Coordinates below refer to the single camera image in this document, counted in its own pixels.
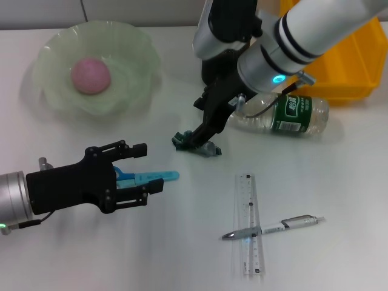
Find green plastic wrapper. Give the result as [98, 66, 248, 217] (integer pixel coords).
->
[170, 129, 222, 158]

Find left gripper cable with plug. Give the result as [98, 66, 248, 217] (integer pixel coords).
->
[0, 156, 57, 236]

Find yellow plastic bin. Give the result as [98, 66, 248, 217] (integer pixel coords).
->
[278, 0, 384, 106]

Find transparent ruler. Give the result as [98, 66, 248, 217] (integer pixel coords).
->
[232, 172, 267, 275]

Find pink peach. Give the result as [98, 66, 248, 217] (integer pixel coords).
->
[71, 57, 112, 95]

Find green glass fruit plate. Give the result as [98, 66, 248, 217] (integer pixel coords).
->
[32, 19, 163, 118]

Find black mesh cup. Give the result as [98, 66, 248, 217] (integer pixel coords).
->
[201, 59, 241, 89]

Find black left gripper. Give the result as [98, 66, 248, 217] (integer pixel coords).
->
[25, 139, 165, 216]

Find clear bottle green label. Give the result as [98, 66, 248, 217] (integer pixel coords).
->
[229, 92, 330, 138]

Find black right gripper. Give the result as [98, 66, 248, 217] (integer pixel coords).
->
[185, 71, 253, 147]

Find blue scissors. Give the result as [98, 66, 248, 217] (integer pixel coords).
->
[113, 166, 180, 190]

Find silver white pen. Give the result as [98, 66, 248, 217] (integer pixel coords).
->
[221, 214, 326, 241]

